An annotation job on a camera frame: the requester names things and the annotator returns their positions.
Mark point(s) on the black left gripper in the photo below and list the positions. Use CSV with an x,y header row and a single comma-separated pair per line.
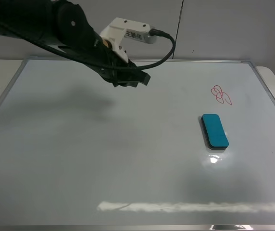
x,y
102,55

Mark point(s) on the teal whiteboard eraser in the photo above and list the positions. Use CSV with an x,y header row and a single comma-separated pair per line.
x,y
214,131

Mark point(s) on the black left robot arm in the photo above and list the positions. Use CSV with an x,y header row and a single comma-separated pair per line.
x,y
61,27

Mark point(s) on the red marker scribble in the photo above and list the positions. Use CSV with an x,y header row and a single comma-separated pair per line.
x,y
221,96

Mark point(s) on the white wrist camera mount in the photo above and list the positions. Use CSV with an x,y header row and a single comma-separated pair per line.
x,y
119,28

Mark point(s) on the white whiteboard with aluminium frame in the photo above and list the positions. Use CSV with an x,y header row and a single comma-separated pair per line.
x,y
77,153

